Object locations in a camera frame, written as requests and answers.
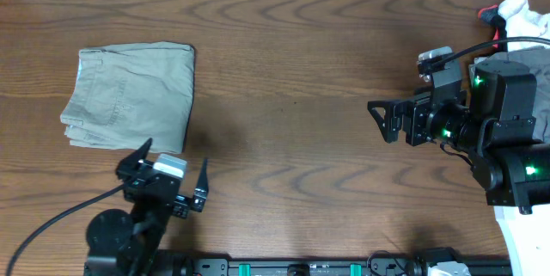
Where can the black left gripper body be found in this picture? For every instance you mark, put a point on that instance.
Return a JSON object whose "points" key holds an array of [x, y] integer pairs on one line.
{"points": [[161, 187]]}

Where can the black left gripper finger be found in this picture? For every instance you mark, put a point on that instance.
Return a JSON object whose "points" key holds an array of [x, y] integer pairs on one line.
{"points": [[129, 165], [201, 190]]}

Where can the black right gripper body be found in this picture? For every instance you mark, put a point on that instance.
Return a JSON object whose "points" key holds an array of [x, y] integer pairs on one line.
{"points": [[420, 110]]}

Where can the khaki green shorts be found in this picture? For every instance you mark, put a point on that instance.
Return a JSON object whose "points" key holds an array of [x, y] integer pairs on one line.
{"points": [[127, 93]]}

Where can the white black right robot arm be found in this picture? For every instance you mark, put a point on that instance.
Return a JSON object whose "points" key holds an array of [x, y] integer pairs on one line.
{"points": [[491, 127]]}

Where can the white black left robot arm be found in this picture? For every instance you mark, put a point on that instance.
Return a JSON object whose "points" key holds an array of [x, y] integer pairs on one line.
{"points": [[127, 243]]}

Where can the red black garment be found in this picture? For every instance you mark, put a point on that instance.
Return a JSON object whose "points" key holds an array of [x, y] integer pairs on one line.
{"points": [[490, 16]]}

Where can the grey trousers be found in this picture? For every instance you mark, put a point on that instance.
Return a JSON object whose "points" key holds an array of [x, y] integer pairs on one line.
{"points": [[512, 86]]}

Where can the white cloth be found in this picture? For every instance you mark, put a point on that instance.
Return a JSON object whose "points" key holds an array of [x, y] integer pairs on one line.
{"points": [[521, 21]]}

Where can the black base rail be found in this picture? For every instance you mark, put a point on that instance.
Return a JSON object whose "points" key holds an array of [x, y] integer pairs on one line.
{"points": [[434, 261]]}

